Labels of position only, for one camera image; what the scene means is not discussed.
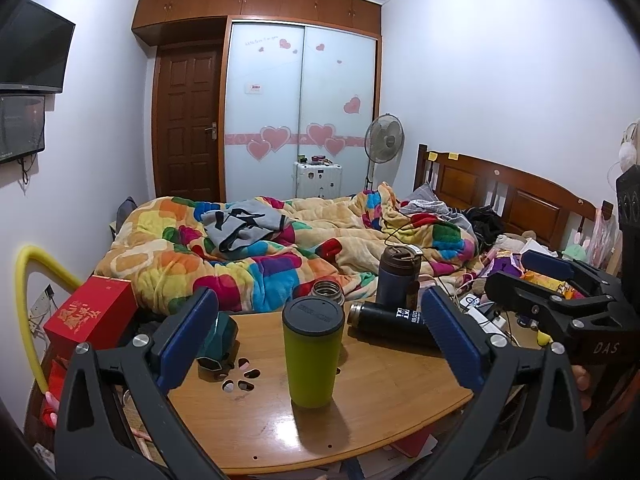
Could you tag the pink plastic bag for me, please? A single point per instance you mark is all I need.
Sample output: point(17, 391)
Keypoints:
point(602, 237)

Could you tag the wall television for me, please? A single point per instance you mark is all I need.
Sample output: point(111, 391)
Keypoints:
point(35, 50)

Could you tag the red gift box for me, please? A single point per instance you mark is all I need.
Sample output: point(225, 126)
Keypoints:
point(90, 317)

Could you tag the striped grey pillow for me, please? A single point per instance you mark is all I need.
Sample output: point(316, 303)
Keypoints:
point(430, 202)

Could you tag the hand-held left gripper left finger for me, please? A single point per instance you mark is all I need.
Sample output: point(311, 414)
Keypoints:
point(186, 340)

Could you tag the wooden bed headboard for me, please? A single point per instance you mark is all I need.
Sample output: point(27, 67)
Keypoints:
point(525, 200)

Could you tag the white suitcase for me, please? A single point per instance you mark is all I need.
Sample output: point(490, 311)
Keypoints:
point(317, 180)

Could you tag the green cup with dark lid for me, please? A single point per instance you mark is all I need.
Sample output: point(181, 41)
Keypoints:
point(312, 360)

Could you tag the yellow foam tube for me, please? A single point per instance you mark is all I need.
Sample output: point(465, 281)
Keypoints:
point(22, 310)

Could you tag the dark blue travel mug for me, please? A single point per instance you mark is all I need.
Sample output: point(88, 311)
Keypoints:
point(395, 275)

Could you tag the dark green faceted cup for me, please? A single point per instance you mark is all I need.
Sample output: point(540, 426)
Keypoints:
point(217, 337)

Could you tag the white power strip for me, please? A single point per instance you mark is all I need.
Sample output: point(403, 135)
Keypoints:
point(482, 321)

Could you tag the colourful patchwork blanket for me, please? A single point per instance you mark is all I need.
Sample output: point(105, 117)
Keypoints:
point(280, 270)

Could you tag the steel thermos cup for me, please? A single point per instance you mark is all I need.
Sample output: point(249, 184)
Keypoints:
point(327, 291)

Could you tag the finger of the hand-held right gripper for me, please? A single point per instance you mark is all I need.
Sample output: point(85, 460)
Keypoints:
point(550, 263)
point(525, 300)

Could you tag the standing fan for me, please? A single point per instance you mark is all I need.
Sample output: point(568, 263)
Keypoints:
point(384, 137)

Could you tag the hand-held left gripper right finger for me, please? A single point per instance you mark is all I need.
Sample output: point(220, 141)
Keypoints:
point(452, 340)

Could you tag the person's right hand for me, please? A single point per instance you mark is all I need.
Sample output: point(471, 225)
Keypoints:
point(582, 385)

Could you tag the dark wall monitor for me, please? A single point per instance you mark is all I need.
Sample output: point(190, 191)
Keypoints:
point(22, 127)

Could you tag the red cloth bag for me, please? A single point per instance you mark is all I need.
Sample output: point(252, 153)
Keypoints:
point(55, 390)

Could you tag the wooden overhead cabinet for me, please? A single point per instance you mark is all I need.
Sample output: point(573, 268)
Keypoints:
point(250, 2)

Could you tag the grey black garment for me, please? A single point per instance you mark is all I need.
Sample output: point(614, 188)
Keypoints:
point(245, 227)

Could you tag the black thermos bottle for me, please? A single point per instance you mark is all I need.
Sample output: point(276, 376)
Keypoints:
point(385, 321)

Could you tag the wall socket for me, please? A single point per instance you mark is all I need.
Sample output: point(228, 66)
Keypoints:
point(42, 305)

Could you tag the brown wooden door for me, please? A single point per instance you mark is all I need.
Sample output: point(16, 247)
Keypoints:
point(187, 120)

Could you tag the wardrobe with heart stickers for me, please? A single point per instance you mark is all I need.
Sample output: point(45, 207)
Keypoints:
point(300, 95)

